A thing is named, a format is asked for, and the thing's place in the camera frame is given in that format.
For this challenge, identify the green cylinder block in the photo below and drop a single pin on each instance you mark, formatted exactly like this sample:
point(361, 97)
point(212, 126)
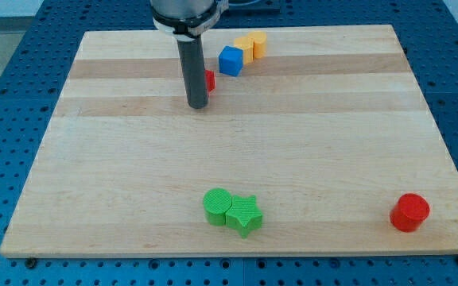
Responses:
point(217, 202)

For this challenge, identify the wooden board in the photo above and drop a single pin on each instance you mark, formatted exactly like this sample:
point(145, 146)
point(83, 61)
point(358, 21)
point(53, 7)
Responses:
point(328, 131)

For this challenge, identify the red cylinder block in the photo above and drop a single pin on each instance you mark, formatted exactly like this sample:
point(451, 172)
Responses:
point(409, 212)

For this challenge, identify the blue cube block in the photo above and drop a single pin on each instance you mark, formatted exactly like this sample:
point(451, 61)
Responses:
point(231, 61)

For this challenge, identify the green star block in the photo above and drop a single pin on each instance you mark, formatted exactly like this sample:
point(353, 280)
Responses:
point(244, 215)

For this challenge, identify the red star block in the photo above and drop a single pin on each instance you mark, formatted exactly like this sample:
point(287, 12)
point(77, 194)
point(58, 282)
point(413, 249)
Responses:
point(210, 80)

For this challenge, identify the blue perforated table plate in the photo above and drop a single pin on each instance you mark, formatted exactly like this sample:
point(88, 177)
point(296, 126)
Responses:
point(34, 79)

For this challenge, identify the yellow cylinder block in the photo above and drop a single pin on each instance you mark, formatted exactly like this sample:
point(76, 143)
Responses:
point(259, 39)

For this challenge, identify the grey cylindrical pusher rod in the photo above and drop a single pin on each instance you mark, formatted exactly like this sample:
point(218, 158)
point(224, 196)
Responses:
point(193, 71)

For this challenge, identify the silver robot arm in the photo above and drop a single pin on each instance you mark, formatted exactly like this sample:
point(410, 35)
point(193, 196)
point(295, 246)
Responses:
point(186, 21)

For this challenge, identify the yellow cube block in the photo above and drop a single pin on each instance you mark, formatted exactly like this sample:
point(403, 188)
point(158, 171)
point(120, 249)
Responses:
point(246, 44)

